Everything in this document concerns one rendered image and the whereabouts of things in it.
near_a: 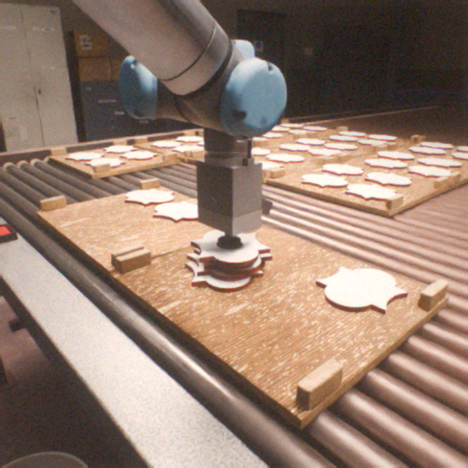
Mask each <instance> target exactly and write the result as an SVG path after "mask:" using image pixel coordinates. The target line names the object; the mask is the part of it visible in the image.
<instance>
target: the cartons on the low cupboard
mask: <svg viewBox="0 0 468 468"><path fill-rule="evenodd" d="M69 43H70V51H71V56H72V57H73V58H72V64H73V75H74V80H75V81H114V80H119V75H120V69H121V66H122V63H123V61H124V60H125V59H126V58H117V57H116V58H112V57H109V53H108V48H107V38H106V35H105V33H104V32H88V31H79V30H73V31H72V32H69ZM82 57H85V58H82Z"/></svg>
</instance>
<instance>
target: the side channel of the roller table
mask: <svg viewBox="0 0 468 468"><path fill-rule="evenodd" d="M432 106H437V102H427V103H420V104H411V105H402V106H394V107H386V108H377V109H369V110H360V111H352V112H337V113H327V114H319V115H311V116H303V117H294V118H285V119H280V122H278V124H277V126H279V125H281V120H289V124H298V123H299V124H302V123H309V122H321V121H330V119H336V120H337V118H345V117H351V116H352V117H353V116H360V115H368V114H374V113H382V112H396V111H402V110H403V111H405V110H409V109H418V108H425V107H432ZM202 130H203V128H202V129H194V130H184V131H176V132H168V133H152V135H144V136H134V137H127V138H118V139H111V140H101V141H93V142H85V143H76V144H69V145H61V146H53V147H44V148H36V149H27V150H19V151H11V152H2V153H0V166H1V167H2V165H3V164H5V163H11V164H14V165H16V163H17V162H19V161H25V162H27V163H29V161H30V160H34V159H36V160H40V161H42V160H43V158H44V157H48V156H49V155H51V154H50V149H57V148H66V152H67V154H69V153H77V152H85V151H93V150H100V149H106V148H110V146H113V141H120V140H127V145H130V146H132V145H133V144H134V138H143V137H147V141H148V143H150V142H158V141H165V140H174V139H177V138H180V137H184V132H195V136H197V135H198V131H202Z"/></svg>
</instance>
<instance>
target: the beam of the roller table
mask: <svg viewBox="0 0 468 468"><path fill-rule="evenodd" d="M17 235H18V239H16V241H11V242H7V243H3V244H0V293H1V294H2V295H3V297H4V298H5V300H6V301H7V303H8V304H9V306H10V307H12V309H13V311H14V312H15V314H16V315H17V317H18V318H19V320H20V321H21V323H22V325H23V326H24V327H25V328H26V330H27V331H28V332H29V333H30V334H31V336H32V337H33V338H34V341H35V342H36V344H37V345H38V347H39V348H40V350H41V351H42V353H43V354H44V355H45V357H46V358H47V359H48V361H49V362H50V364H51V365H52V366H53V367H54V368H55V370H56V371H57V373H58V375H59V377H60V378H61V380H63V381H64V383H65V384H66V385H67V387H68V388H69V391H70V392H71V394H72V395H73V397H74V398H75V399H76V400H77V401H78V402H79V404H80V405H81V406H82V408H83V410H84V411H85V412H86V414H87V415H88V417H89V418H90V420H91V421H92V423H94V424H95V427H96V428H97V429H98V431H99V432H100V434H101V435H102V437H103V438H104V440H105V441H106V442H107V444H108V445H110V447H111V448H112V450H113V451H114V453H115V454H116V456H117V457H118V458H119V460H120V461H121V464H122V465H123V467H125V468H271V467H270V466H269V465H268V464H266V463H265V462H264V461H263V460H262V459H261V458H260V457H259V456H257V455H256V454H255V453H254V451H252V450H251V449H250V448H249V447H248V446H247V445H246V444H245V443H244V442H243V441H241V440H240V439H238V438H237V437H236V436H235V435H234V434H233V433H232V431H231V430H230V429H229V428H228V427H226V426H224V425H223V424H222V423H221V422H220V421H219V420H218V419H217V418H216V417H215V416H214V415H213V414H210V412H209V411H208V410H207V409H206V408H205V407H204V406H203V405H202V404H201V403H200V402H199V401H197V400H195V399H194V398H193V397H192V396H191V394H190V393H189V392H188V391H187V390H186V389H185V388H183V387H181V386H180V385H179V384H178V383H177V382H176V381H175V380H174V379H173V377H172V376H170V375H169V374H168V373H166V372H165V371H164V370H163V369H162V368H161V367H160V366H159V365H158V364H156V363H155V361H154V360H153V359H152V358H150V357H149V356H148V355H147V354H146V353H145V352H144V351H143V350H142V349H141V348H140V347H139V346H138V345H137V344H136V343H135V342H134V341H133V340H132V339H131V338H130V337H128V336H127V335H126V334H125V333H124V332H123V331H122V330H121V329H120V328H119V327H118V326H117V325H116V324H114V323H113V322H112V321H111V320H110V319H109V318H108V317H107V315H105V314H104V313H103V312H101V311H100V310H99V309H98V308H97V307H96V306H95V305H94V304H93V303H92V302H91V301H90V300H89V299H87V298H86V297H85V296H84V295H83V294H82V293H81V292H80V291H79V290H78V289H77V288H76V287H74V285H72V284H71V283H70V282H69V281H68V280H67V279H66V278H65V277H64V276H63V275H62V274H60V273H59V271H58V270H57V269H56V268H54V267H53V266H52V265H51V264H50V263H49V262H48V261H46V260H45V259H44V258H43V257H42V255H41V254H40V253H39V252H38V251H37V250H35V249H33V248H32V247H31V246H30V245H29V244H28V243H27V242H26V241H25V239H24V238H23V237H22V236H20V235H19V234H18V233H17Z"/></svg>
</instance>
